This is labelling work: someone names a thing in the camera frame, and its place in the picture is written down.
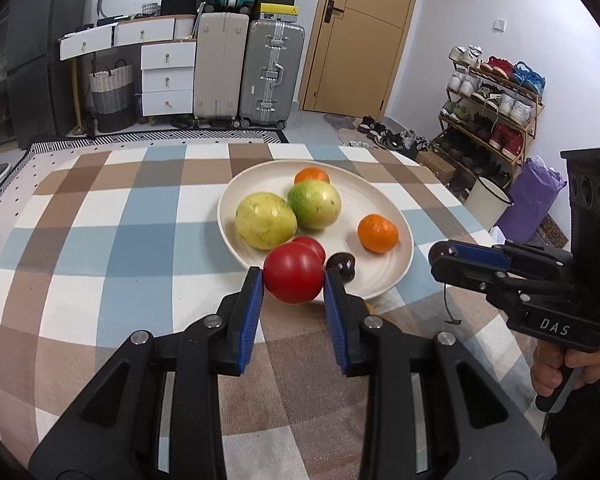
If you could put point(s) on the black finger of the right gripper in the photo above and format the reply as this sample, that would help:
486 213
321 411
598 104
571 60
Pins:
486 275

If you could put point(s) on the woven laundry basket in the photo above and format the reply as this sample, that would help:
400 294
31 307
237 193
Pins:
113 95

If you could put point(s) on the dark purple plum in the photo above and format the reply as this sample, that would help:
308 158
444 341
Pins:
344 263

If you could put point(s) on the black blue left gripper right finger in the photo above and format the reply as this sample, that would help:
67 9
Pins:
433 411

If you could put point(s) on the checkered tablecloth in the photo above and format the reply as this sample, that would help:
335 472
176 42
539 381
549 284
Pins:
98 243

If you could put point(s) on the beige suitcase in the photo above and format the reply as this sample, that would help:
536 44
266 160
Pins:
220 52

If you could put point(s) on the wooden shoe rack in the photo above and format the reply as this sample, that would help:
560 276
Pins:
487 123

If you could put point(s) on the red tomato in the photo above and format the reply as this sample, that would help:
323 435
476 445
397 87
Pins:
293 273
313 244

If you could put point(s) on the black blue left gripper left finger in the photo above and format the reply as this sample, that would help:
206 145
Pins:
153 410

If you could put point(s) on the cream round plate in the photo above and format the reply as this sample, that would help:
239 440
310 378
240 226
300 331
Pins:
374 274

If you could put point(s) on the silver grey suitcase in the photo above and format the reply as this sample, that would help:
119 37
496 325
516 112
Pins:
270 72

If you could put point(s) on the orange tangerine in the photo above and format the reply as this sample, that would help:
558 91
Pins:
311 173
377 234

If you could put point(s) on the green yellow guava fruit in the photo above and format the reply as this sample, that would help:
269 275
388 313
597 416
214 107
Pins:
316 204

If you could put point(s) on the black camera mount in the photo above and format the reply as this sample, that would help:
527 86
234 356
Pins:
583 168

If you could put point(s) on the white drawer desk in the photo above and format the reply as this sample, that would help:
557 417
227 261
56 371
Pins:
165 51

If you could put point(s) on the person's right hand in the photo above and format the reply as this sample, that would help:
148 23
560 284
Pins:
549 358

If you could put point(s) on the cardboard box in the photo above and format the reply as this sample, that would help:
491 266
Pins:
441 169

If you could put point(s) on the black refrigerator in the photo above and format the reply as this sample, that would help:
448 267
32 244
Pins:
36 98

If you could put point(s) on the purple bag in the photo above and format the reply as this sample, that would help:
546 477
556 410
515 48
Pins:
533 193

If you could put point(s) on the white trash bin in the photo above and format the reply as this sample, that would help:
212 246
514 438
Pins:
487 202

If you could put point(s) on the wooden door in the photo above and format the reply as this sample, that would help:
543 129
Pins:
354 53

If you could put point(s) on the yellow black box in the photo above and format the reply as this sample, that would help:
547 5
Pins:
278 12

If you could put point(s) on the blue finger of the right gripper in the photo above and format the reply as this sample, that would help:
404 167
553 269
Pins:
480 254

